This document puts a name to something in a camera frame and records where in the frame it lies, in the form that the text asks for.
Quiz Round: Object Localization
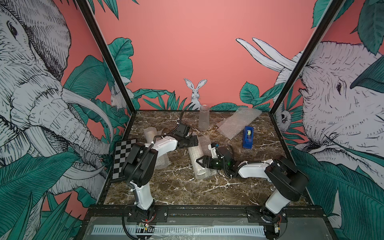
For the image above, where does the bubble wrap pile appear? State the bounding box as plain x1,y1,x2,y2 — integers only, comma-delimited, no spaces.
187,134,217,181

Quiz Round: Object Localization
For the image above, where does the bubble wrap sheet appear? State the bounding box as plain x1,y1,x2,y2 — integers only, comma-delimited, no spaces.
218,108,262,140
143,126,171,171

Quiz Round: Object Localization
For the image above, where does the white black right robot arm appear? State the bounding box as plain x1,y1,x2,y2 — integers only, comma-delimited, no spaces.
196,144,309,223

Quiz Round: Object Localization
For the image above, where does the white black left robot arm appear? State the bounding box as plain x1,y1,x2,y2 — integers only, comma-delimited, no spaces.
122,111,198,222

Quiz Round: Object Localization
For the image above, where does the clear textured glass vase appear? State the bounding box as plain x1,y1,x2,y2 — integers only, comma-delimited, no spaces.
198,105,210,132

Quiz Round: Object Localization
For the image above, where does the blue tape dispenser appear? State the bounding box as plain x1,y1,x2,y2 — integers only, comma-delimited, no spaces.
242,126,254,149

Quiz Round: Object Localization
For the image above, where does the black white checkerboard card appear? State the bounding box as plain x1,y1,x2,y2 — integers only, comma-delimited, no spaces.
112,139,137,180

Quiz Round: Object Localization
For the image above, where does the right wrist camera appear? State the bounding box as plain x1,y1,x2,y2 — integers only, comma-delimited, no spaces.
208,143,218,159

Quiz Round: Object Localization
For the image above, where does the white slotted cable duct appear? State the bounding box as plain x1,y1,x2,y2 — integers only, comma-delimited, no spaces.
91,224,266,238

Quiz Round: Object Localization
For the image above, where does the black front mounting rail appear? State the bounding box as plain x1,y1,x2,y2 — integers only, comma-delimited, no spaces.
84,205,326,225

